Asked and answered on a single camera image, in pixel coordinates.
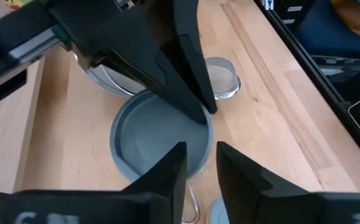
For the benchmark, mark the person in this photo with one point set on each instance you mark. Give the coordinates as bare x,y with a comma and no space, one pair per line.
329,37

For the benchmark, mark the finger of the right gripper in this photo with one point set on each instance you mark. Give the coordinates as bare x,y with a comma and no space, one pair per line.
189,46
136,59

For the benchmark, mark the medium metal mesh strainer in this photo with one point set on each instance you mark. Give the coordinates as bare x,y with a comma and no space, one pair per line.
124,82

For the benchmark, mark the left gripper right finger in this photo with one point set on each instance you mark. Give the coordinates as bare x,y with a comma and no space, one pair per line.
245,193

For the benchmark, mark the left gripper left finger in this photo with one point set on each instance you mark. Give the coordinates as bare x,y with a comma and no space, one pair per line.
164,186

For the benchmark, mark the small metal mesh strainer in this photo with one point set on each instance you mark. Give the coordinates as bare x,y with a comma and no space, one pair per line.
223,77

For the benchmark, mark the mixed fruit can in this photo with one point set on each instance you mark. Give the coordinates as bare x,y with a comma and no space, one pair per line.
217,214

